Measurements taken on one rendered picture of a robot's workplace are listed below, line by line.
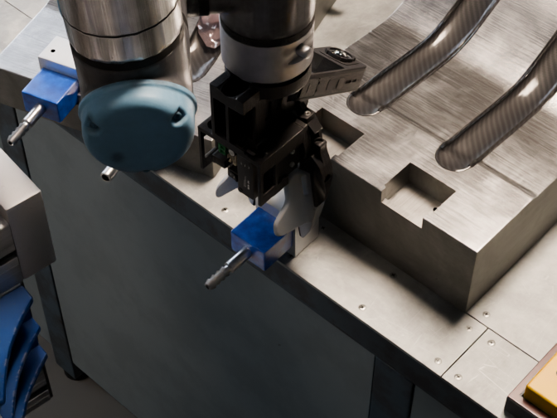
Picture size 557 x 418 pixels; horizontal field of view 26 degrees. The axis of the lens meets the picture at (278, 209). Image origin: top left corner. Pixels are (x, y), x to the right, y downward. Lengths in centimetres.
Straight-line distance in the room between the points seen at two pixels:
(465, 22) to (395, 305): 32
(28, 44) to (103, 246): 38
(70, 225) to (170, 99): 88
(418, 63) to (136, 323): 63
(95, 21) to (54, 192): 89
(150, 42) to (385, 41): 53
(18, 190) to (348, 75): 30
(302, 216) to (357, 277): 9
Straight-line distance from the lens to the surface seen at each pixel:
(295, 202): 107
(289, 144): 101
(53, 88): 124
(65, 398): 204
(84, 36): 76
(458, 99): 120
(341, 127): 117
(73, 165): 152
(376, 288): 114
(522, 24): 126
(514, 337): 112
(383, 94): 120
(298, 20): 92
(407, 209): 112
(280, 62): 94
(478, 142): 116
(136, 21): 74
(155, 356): 170
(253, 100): 96
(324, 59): 106
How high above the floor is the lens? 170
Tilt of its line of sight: 49 degrees down
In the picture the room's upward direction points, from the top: straight up
